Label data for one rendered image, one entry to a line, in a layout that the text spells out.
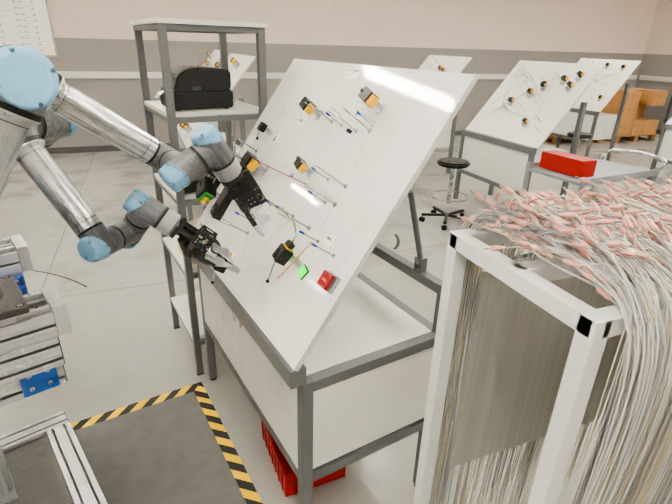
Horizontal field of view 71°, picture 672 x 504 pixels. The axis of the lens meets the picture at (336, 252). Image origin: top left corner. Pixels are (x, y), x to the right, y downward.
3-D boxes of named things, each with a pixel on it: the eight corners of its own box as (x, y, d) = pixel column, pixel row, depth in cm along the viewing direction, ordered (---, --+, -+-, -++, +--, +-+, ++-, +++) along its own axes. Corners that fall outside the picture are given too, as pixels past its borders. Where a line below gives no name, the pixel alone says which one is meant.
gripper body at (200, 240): (208, 254, 140) (172, 231, 136) (200, 261, 147) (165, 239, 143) (220, 234, 144) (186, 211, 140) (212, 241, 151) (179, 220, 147)
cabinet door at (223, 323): (241, 379, 207) (235, 302, 191) (204, 321, 250) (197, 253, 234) (245, 378, 208) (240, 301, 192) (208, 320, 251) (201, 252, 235)
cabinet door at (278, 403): (295, 470, 164) (294, 379, 148) (240, 380, 206) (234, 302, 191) (302, 467, 165) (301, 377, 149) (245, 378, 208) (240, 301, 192)
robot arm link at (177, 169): (166, 187, 130) (197, 163, 133) (180, 198, 122) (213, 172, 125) (148, 165, 125) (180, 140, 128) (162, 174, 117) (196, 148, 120)
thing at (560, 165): (553, 306, 355) (588, 165, 311) (504, 278, 395) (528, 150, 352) (635, 281, 396) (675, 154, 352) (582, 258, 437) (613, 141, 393)
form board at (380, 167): (191, 239, 234) (187, 238, 233) (296, 60, 229) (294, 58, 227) (297, 372, 142) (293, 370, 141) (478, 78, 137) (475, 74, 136)
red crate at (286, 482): (284, 499, 199) (284, 475, 193) (260, 434, 231) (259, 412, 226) (347, 477, 210) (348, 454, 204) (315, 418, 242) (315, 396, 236)
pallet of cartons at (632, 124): (615, 143, 996) (629, 91, 954) (584, 136, 1064) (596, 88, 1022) (654, 140, 1039) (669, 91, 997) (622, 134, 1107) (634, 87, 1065)
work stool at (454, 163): (461, 213, 547) (469, 155, 519) (475, 231, 494) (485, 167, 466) (413, 212, 545) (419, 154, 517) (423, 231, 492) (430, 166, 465)
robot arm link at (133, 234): (97, 240, 139) (112, 216, 134) (123, 227, 149) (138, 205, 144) (117, 258, 140) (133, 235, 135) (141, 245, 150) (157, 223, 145)
